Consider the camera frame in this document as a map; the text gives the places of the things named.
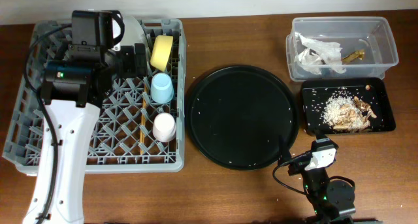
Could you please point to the clear plastic waste bin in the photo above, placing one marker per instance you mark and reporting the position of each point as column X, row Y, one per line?
column 372, row 34

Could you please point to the pile of food scraps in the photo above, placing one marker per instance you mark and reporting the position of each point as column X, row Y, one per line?
column 348, row 114

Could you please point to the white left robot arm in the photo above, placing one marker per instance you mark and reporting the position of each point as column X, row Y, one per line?
column 105, row 46

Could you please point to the light blue plastic cup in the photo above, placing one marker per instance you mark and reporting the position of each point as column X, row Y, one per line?
column 162, row 90

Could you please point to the golden wrapper scrap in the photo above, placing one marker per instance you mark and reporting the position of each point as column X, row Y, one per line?
column 359, row 54

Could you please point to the grey round plate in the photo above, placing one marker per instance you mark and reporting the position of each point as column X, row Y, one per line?
column 134, row 33

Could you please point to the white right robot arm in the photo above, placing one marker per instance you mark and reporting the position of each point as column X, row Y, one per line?
column 332, row 197

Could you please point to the white paper napkin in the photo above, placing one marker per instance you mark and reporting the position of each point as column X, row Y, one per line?
column 320, row 53

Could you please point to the pink plastic cup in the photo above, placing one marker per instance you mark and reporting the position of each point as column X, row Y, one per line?
column 164, row 127

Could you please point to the black rectangular waste tray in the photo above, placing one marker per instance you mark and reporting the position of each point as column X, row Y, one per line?
column 316, row 93

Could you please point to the wooden chopstick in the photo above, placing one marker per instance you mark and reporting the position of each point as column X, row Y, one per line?
column 143, row 119

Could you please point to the round black serving tray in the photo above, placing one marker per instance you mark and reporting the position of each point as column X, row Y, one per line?
column 241, row 117

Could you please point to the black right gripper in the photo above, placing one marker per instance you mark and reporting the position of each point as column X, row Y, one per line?
column 298, row 165

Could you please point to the grey plastic dishwasher rack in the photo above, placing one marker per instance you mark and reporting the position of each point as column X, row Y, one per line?
column 114, row 146

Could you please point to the yellow plastic bowl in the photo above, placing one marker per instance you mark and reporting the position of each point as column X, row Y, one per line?
column 161, row 52

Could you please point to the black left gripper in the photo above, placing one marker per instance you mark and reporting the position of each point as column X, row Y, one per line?
column 132, row 68

